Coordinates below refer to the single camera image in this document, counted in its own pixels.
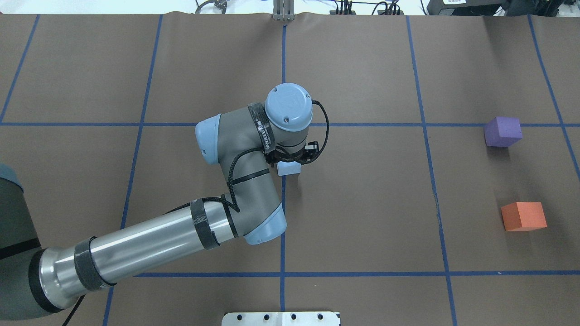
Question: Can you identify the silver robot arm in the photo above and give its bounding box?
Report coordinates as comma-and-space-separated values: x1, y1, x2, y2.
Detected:
0, 83, 324, 321

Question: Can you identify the purple foam block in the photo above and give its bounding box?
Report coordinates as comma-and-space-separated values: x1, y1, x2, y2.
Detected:
484, 117, 523, 147

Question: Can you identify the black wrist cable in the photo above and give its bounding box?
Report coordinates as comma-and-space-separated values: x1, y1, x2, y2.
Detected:
163, 100, 330, 216

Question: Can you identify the aluminium frame post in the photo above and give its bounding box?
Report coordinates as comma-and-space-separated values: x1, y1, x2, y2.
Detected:
273, 0, 295, 21

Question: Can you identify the orange foam block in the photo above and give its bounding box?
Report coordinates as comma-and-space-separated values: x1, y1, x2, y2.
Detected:
500, 202, 547, 232

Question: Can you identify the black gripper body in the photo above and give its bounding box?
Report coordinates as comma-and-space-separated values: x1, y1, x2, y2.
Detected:
265, 147, 311, 165

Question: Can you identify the light blue foam block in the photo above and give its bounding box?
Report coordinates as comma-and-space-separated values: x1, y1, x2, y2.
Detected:
277, 161, 302, 176

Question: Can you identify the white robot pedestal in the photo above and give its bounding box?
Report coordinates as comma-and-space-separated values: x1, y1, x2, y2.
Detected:
221, 311, 342, 326

